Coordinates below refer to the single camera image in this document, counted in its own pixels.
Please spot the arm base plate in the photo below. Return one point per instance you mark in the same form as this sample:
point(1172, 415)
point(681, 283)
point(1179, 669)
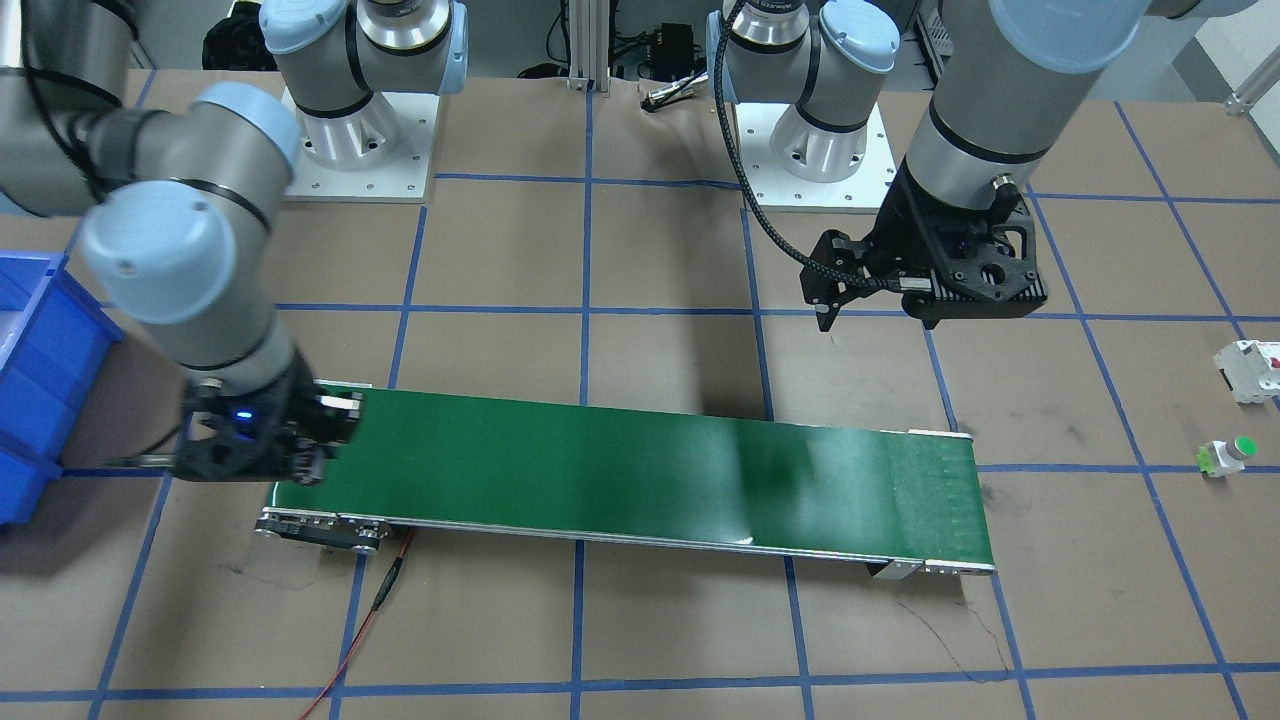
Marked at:
point(792, 167)
point(382, 153)

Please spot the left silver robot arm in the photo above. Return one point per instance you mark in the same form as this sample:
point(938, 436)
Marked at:
point(1019, 71)

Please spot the green push button switch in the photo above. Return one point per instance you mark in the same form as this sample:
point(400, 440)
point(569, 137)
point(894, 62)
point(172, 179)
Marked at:
point(1220, 458)

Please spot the blue plastic bin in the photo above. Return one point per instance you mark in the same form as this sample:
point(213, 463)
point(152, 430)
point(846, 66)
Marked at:
point(55, 336)

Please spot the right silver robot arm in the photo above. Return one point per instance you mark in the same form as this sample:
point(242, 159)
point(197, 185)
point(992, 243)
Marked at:
point(177, 209)

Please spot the green conveyor belt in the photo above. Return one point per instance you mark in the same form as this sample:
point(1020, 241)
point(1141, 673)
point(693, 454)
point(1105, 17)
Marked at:
point(905, 501)

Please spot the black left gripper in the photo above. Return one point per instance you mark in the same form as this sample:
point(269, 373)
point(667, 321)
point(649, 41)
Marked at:
point(893, 236)

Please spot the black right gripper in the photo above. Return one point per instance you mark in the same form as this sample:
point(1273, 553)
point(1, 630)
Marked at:
point(297, 402)

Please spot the aluminium frame post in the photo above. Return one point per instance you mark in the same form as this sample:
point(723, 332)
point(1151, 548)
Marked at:
point(590, 45)

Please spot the red white circuit breaker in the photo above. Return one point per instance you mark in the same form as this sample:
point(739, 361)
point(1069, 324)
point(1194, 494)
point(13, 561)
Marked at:
point(1251, 370)

